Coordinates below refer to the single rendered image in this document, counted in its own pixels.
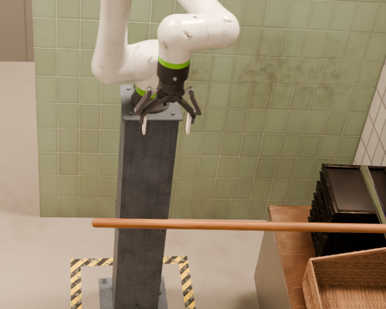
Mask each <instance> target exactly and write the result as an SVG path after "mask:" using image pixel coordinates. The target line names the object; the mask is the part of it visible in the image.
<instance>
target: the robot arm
mask: <svg viewBox="0 0 386 309"><path fill-rule="evenodd" d="M176 1H177V2H178V3H180V5H181V6H182V7H183V8H184V9H185V11H186V12H187V13H188V14H173V15H169V16H167V17H166V18H165V19H163V20H162V22H161V23H160V25H159V27H158V30H157V38H158V40H145V41H142V42H139V43H136V44H132V45H128V44H127V34H128V26H129V15H130V11H131V4H132V0H100V20H99V30H98V35H97V42H96V47H95V50H94V54H93V59H92V62H91V70H92V72H93V75H94V76H95V78H97V79H98V81H100V82H102V83H104V84H116V83H125V82H134V88H135V91H134V92H133V93H132V95H131V104H132V106H133V107H134V112H135V115H140V119H139V121H140V124H142V133H143V135H145V131H146V119H147V117H146V114H148V113H160V112H163V111H165V110H167V109H168V107H169V106H170V103H175V102H176V101H177V103H179V105H181V106H182V107H183V108H184V109H185V110H186V111H187V112H188V114H187V122H186V133H187V135H189V131H190V127H191V124H194V120H195V118H196V115H199V116H200V115H201V114H202V113H201V109H200V106H199V104H198V102H197V100H196V98H195V96H194V90H193V87H191V86H190V87H189V89H184V81H186V80H187V78H188V75H189V66H190V61H191V53H192V52H193V51H197V50H205V49H216V48H227V47H229V46H231V45H232V44H233V43H234V42H235V41H236V40H237V38H238V35H239V32H240V26H239V23H238V20H237V19H236V17H235V16H234V15H233V14H232V13H230V12H229V11H228V10H227V9H226V8H225V7H223V6H222V5H221V3H220V2H219V1H218V0H176ZM184 94H187V96H189V97H190V99H191V102H192V104H193V106H194V108H195V110H194V109H193V108H192V107H191V106H190V105H189V104H188V103H187V102H186V100H185V99H184V98H183V95H184Z"/></svg>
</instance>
